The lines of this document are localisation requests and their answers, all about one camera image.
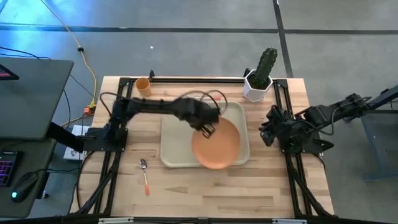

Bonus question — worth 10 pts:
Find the white plant pot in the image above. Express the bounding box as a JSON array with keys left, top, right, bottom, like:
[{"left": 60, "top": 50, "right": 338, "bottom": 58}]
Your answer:
[{"left": 243, "top": 68, "right": 274, "bottom": 103}]

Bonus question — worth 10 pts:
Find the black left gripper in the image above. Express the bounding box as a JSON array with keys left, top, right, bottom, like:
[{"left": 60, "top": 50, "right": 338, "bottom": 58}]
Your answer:
[{"left": 178, "top": 98, "right": 221, "bottom": 139}]

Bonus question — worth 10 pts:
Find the black aluminium table frame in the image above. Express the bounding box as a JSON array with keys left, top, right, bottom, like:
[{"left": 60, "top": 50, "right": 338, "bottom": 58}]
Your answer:
[{"left": 70, "top": 76, "right": 335, "bottom": 218}]

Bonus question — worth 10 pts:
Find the yellow floor cable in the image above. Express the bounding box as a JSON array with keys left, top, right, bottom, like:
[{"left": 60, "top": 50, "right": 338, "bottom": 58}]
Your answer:
[{"left": 40, "top": 0, "right": 98, "bottom": 128}]

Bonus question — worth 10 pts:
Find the orange plastic cup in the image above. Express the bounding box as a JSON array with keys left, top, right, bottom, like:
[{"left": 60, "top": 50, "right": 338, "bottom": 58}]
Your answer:
[{"left": 134, "top": 77, "right": 152, "bottom": 98}]

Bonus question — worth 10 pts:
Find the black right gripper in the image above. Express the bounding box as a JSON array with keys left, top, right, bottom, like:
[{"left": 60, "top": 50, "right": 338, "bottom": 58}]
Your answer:
[{"left": 259, "top": 105, "right": 290, "bottom": 147}]

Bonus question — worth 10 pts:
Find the white frame bracket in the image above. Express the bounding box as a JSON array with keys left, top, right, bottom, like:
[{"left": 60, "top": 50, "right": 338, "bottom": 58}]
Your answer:
[
  {"left": 98, "top": 217, "right": 134, "bottom": 224},
  {"left": 272, "top": 218, "right": 308, "bottom": 224}
]

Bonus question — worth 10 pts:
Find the metal spoon with orange handle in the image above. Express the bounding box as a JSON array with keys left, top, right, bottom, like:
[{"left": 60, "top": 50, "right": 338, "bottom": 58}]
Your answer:
[{"left": 139, "top": 159, "right": 150, "bottom": 196}]

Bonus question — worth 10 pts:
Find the black computer mouse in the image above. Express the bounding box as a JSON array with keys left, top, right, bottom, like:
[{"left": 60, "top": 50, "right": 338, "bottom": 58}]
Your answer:
[{"left": 11, "top": 171, "right": 39, "bottom": 203}]

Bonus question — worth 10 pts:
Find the white paper sheet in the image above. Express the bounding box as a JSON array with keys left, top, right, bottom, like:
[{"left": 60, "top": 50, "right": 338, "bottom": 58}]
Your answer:
[{"left": 63, "top": 124, "right": 91, "bottom": 161}]

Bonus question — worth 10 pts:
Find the backlit computer keyboard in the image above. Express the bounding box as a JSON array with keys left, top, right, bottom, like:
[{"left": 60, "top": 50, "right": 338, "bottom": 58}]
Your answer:
[{"left": 0, "top": 151, "right": 23, "bottom": 188}]

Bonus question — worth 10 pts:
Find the green cactus plant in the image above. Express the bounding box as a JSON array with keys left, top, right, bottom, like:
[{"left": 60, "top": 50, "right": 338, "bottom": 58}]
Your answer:
[{"left": 250, "top": 47, "right": 279, "bottom": 90}]

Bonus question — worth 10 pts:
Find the black laptop screen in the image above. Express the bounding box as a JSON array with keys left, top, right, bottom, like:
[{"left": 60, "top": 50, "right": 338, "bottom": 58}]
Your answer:
[{"left": 0, "top": 63, "right": 20, "bottom": 82}]

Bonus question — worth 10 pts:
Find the orange round plate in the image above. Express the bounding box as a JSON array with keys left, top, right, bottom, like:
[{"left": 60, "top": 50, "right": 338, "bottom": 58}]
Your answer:
[{"left": 191, "top": 117, "right": 241, "bottom": 170}]

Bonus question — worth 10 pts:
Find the dark grey desk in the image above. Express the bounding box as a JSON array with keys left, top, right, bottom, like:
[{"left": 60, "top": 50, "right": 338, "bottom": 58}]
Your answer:
[{"left": 0, "top": 57, "right": 75, "bottom": 141}]

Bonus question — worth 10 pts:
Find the beige rectangular tray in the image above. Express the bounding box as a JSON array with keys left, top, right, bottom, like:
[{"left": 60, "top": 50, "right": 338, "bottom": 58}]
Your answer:
[{"left": 159, "top": 101, "right": 251, "bottom": 169}]

